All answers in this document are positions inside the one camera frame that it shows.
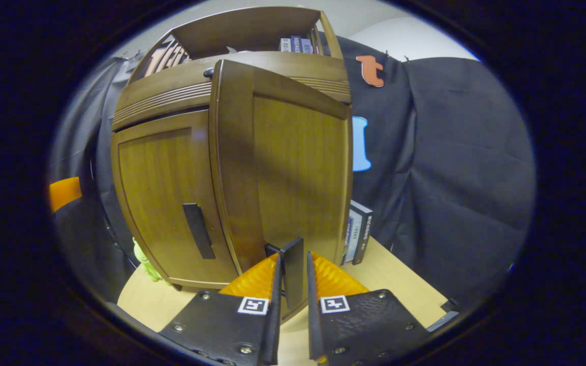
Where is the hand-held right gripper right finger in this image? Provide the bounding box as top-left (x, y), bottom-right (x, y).
top-left (307, 251), bottom-right (432, 366)

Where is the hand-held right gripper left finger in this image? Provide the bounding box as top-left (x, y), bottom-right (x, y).
top-left (158, 253), bottom-right (282, 366)

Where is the wooden cabinet door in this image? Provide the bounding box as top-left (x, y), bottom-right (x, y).
top-left (208, 59), bottom-right (353, 323)
top-left (111, 109), bottom-right (240, 290)

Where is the wooden double-door shoe cabinet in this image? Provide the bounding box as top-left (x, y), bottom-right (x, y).
top-left (111, 6), bottom-right (353, 323)

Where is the boxed book with dark spine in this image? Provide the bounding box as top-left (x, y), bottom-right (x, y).
top-left (343, 200), bottom-right (373, 266)

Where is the green toy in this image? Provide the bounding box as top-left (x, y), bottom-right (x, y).
top-left (132, 237), bottom-right (164, 283)

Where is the black backdrop cloth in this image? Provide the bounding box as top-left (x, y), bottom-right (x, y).
top-left (51, 36), bottom-right (537, 311)

